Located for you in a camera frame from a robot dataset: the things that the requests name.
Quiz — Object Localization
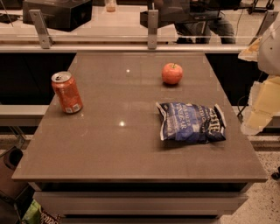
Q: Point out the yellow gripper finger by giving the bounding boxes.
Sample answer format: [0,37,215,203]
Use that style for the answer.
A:
[241,76,280,136]
[238,38,262,62]

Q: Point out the red apple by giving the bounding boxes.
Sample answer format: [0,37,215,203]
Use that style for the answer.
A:
[162,63,183,85]

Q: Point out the black box on counter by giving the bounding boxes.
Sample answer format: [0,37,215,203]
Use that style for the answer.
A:
[23,0,92,32]

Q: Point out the right metal glass bracket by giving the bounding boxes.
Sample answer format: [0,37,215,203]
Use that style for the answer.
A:
[251,10,278,43]

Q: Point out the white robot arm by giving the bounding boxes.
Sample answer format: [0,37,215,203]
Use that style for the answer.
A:
[238,21,280,136]

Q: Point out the blue chip bag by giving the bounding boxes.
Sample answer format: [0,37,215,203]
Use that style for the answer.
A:
[156,102,227,144]

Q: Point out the green snack bag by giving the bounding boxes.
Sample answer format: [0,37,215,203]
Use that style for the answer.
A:
[20,199,60,224]

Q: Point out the orange soda can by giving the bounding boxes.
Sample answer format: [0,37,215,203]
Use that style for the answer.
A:
[52,71,83,114]

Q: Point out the grey table drawer base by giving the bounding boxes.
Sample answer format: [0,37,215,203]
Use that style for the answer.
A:
[34,191,248,221]

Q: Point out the person in jeans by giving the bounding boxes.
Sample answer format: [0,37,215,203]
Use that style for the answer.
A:
[152,0,235,44]

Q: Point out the black cable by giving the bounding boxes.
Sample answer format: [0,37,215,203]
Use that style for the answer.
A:
[235,94,249,117]

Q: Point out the middle metal glass bracket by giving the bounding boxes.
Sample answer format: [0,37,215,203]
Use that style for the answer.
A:
[148,10,158,50]

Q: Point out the plastic cup with drink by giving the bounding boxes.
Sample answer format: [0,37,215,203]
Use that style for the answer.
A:
[105,0,116,12]

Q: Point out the metal glass bracket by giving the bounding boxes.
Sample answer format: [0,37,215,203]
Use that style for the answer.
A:
[251,10,278,43]
[29,10,53,49]
[148,10,158,50]

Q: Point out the left metal glass bracket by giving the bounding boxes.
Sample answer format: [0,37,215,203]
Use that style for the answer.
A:
[29,10,53,49]

